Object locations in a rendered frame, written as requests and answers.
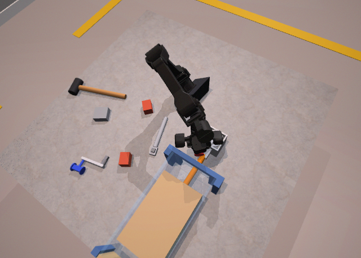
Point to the black rubber mallet with wooden handle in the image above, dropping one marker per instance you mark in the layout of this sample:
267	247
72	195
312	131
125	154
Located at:
77	85

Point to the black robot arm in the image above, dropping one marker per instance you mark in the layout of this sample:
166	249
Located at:
179	84

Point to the red-orange cube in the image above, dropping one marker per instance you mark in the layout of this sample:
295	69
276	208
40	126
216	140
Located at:
147	106
125	159

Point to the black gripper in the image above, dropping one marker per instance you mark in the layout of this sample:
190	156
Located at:
180	139

